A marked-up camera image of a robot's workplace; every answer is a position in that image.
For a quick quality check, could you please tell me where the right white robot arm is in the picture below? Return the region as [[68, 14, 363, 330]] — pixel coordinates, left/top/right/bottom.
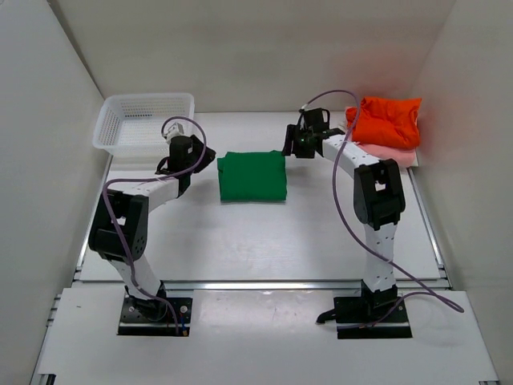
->
[[282, 107, 406, 324]]

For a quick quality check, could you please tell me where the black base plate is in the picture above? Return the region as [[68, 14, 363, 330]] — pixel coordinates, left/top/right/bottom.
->
[[333, 297, 413, 340], [117, 294, 193, 338]]

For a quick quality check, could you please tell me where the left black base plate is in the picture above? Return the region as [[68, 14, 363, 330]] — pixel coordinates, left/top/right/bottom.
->
[[117, 294, 193, 338]]

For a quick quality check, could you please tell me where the orange folded t shirt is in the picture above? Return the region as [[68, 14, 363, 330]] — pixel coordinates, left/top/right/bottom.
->
[[345, 96, 422, 150]]

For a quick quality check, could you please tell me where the white plastic basket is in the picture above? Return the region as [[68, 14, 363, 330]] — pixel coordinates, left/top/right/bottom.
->
[[92, 92, 195, 159]]

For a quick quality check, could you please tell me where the green t shirt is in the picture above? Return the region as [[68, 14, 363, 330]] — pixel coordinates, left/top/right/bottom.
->
[[217, 151, 287, 203]]

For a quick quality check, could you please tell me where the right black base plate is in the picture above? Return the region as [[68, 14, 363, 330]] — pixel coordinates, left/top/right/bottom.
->
[[333, 297, 413, 340]]

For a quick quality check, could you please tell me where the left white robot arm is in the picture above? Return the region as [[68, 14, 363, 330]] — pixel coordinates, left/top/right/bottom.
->
[[88, 135, 216, 322]]

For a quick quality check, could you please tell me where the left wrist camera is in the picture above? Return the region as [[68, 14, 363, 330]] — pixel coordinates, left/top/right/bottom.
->
[[162, 123, 185, 143]]

